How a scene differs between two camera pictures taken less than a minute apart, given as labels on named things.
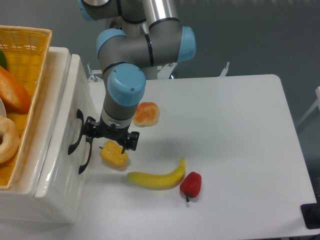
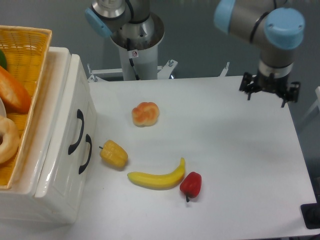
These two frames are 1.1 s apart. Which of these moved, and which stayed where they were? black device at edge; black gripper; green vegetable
Moved: black gripper
Stayed: black device at edge; green vegetable
